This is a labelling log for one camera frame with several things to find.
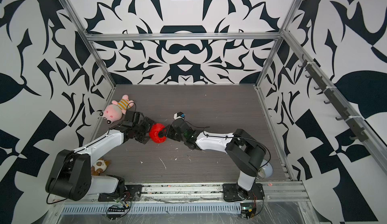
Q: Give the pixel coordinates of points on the circuit board with wires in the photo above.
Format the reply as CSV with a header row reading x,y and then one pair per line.
x,y
252,209
122,208

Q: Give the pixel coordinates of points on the brown white plush toy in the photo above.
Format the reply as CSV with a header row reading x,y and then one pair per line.
x,y
99,167

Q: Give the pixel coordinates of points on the white vented cable duct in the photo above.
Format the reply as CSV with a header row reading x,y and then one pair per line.
x,y
154,208

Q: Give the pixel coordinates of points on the left circuit board with wires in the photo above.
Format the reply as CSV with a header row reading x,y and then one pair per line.
x,y
122,208

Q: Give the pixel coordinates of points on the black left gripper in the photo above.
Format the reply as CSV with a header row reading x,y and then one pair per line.
x,y
148,125

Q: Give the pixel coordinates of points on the red piggy bank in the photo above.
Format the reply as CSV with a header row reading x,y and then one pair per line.
x,y
154,133

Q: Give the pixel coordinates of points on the white dome object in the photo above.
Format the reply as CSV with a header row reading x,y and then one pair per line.
x,y
265,171

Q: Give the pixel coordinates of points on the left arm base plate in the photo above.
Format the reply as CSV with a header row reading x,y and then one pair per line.
x,y
131,192

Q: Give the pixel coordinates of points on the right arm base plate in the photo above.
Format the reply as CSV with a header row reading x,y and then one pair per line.
x,y
234,193

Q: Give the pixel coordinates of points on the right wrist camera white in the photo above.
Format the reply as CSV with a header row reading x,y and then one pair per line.
x,y
179,115

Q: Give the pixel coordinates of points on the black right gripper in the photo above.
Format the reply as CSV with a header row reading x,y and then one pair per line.
x,y
167,134

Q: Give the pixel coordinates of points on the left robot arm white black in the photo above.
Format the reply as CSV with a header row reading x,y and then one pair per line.
x,y
71,177

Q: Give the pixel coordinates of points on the pink plush pig toy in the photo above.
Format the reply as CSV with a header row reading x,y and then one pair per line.
x,y
116,109

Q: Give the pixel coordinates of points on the wall hook rail grey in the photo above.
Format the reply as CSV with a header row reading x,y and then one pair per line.
x,y
336,99

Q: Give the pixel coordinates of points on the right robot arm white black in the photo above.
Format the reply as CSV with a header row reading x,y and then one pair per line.
x,y
250,156

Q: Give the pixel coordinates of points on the right circuit board with wires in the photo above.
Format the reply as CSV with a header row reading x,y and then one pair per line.
x,y
252,209

